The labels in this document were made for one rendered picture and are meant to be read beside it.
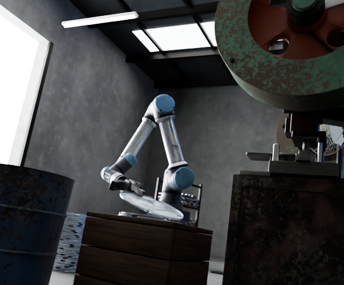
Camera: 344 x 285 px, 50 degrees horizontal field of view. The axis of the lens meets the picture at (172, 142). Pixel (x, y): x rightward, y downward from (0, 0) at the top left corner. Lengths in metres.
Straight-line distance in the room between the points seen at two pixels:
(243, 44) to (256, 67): 0.14
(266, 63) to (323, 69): 0.24
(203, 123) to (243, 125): 1.03
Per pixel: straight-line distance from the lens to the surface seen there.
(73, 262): 2.54
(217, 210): 8.97
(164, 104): 2.04
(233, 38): 1.78
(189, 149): 9.52
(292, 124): 1.97
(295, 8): 1.73
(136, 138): 2.12
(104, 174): 1.95
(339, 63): 1.64
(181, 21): 7.48
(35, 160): 6.74
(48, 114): 6.94
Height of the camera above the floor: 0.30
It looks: 14 degrees up
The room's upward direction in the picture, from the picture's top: 8 degrees clockwise
